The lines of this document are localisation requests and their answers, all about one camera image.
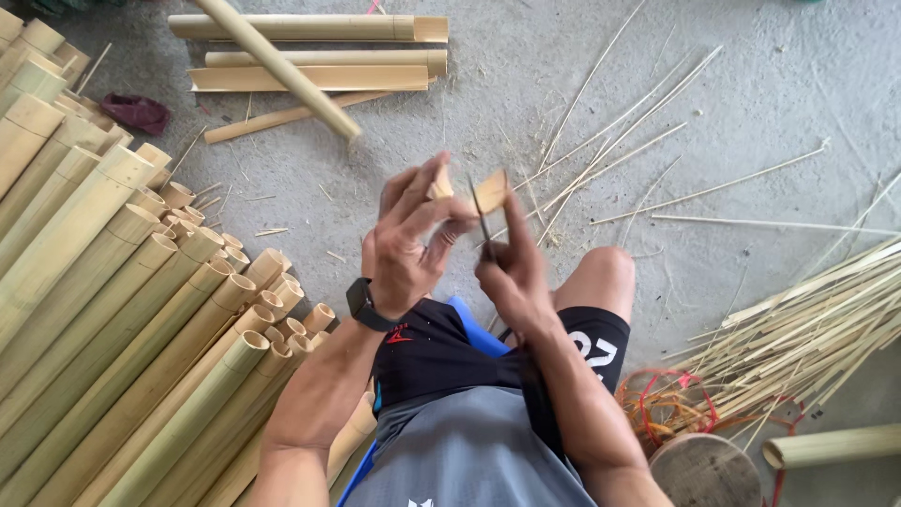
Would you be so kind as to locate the round wooden stool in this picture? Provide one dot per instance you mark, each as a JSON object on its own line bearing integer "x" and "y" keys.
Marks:
{"x": 704, "y": 472}

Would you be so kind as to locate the blue plastic chair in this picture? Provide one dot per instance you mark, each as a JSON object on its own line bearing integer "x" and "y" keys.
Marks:
{"x": 478, "y": 334}

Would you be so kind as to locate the pile of bamboo tubes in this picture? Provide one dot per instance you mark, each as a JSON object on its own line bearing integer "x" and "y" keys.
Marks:
{"x": 105, "y": 303}

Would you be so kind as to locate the split bamboo half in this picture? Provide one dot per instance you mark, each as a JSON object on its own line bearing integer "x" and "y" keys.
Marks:
{"x": 310, "y": 27}
{"x": 366, "y": 77}
{"x": 366, "y": 59}

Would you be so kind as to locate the narrow split bamboo slat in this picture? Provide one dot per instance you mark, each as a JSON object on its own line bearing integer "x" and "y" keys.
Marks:
{"x": 260, "y": 122}

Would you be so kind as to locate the maroon cloth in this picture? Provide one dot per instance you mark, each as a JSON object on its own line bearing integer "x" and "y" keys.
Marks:
{"x": 135, "y": 111}

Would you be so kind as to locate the heap of bamboo splints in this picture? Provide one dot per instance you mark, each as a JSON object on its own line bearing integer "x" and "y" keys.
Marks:
{"x": 809, "y": 331}

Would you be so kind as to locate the person's right hand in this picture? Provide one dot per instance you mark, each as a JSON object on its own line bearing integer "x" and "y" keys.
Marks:
{"x": 517, "y": 289}

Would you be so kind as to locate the dark splitting knife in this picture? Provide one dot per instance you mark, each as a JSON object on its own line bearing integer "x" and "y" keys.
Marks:
{"x": 481, "y": 218}

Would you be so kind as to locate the long round bamboo pole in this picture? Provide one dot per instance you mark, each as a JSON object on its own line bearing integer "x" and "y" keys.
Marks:
{"x": 278, "y": 65}

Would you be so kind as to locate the person's left hand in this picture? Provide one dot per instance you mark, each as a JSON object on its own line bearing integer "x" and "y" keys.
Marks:
{"x": 398, "y": 260}

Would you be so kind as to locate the grey shirt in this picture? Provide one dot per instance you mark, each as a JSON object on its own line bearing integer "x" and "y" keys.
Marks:
{"x": 464, "y": 450}

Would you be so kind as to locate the person's right leg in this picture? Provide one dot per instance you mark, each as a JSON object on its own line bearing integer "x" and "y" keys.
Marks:
{"x": 598, "y": 281}

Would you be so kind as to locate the person's left fingers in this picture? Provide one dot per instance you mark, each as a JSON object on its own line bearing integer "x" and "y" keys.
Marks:
{"x": 422, "y": 186}

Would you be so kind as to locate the person's right fingers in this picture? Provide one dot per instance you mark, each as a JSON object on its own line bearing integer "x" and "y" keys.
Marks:
{"x": 517, "y": 225}

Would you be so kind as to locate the black smartwatch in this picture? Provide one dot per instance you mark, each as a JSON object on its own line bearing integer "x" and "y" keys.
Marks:
{"x": 366, "y": 304}

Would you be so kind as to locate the short split bamboo piece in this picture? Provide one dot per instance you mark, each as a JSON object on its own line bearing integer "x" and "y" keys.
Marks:
{"x": 491, "y": 191}

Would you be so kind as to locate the black shorts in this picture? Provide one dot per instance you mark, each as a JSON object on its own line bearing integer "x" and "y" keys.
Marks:
{"x": 436, "y": 352}

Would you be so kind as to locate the scattered thin bamboo strips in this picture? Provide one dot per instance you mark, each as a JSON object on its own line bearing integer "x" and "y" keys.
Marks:
{"x": 633, "y": 120}

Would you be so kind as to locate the single pale bamboo tube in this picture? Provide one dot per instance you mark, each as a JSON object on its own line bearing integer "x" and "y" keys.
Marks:
{"x": 837, "y": 443}

